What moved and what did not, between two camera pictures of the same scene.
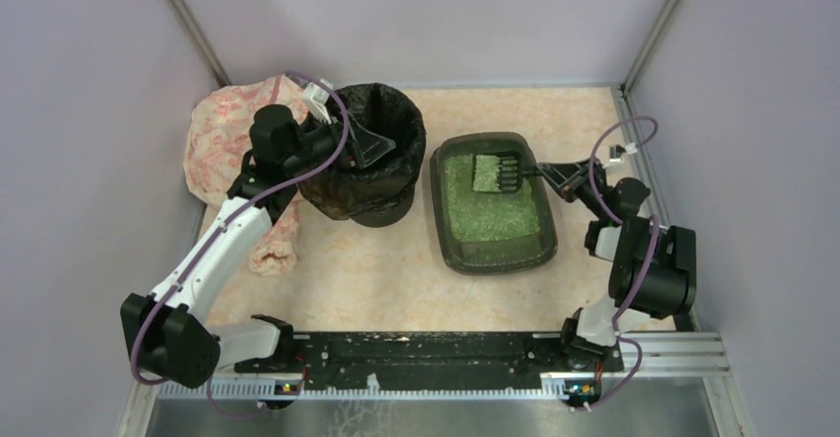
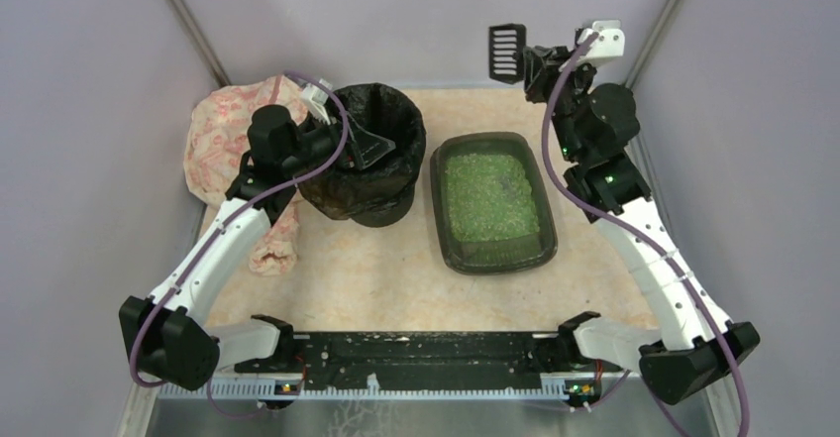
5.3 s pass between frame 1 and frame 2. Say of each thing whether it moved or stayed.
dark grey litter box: stayed
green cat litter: stayed
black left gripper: stayed
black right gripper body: moved
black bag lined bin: stayed
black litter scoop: moved
